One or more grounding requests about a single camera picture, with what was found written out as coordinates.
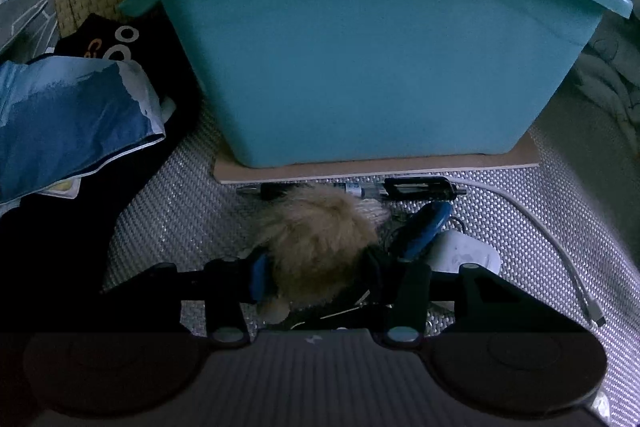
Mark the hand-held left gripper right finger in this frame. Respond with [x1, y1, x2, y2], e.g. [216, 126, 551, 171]
[362, 248, 596, 350]

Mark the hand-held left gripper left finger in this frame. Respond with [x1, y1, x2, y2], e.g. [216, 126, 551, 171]
[102, 252, 273, 349]

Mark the brown furry pompom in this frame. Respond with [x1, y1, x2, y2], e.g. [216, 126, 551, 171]
[247, 186, 381, 325]

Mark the blue handled small tool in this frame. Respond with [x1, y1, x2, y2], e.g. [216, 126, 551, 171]
[387, 201, 454, 263]

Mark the teal plastic bin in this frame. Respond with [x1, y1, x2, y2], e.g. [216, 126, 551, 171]
[107, 0, 634, 169]

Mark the silver woven mat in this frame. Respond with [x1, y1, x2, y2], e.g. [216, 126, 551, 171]
[102, 104, 640, 427]

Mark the black pen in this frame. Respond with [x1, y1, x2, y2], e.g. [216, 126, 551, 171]
[236, 177, 468, 204]

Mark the black cloth with white rings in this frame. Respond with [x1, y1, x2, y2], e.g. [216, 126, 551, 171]
[0, 11, 207, 333]

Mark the blue patterned cloth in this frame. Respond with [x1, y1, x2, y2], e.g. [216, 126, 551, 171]
[0, 56, 168, 214]

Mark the pale green leaf-print blanket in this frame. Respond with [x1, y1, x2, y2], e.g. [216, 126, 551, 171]
[574, 0, 640, 144]

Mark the white charging cable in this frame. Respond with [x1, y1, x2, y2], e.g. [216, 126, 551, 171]
[445, 177, 608, 329]

